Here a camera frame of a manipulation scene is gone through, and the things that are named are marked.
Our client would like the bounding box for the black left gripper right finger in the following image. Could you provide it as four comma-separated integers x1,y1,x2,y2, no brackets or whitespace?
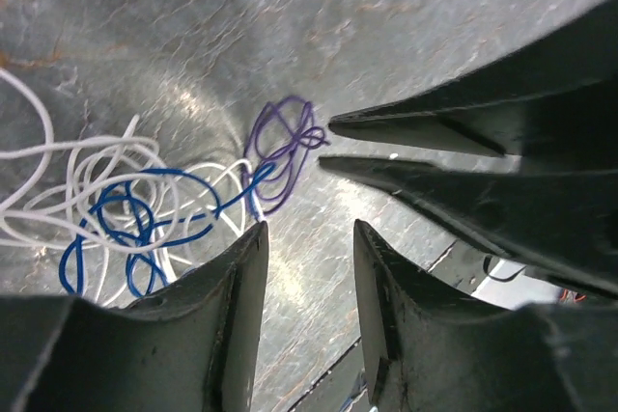
353,220,617,411

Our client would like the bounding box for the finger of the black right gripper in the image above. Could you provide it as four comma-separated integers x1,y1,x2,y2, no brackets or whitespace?
319,156,617,296
328,1,617,157

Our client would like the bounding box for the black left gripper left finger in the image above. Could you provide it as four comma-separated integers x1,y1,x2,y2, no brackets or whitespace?
1,222,269,411

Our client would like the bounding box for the blue thin cable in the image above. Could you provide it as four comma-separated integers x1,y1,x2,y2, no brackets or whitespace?
58,163,276,300

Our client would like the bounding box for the white thin cable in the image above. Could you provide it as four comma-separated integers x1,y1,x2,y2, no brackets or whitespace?
0,67,267,310

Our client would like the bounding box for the purple thin cable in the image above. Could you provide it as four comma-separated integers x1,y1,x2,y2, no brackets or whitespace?
240,96,332,215

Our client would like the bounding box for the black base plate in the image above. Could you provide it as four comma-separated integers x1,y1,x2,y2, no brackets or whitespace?
289,240,485,411

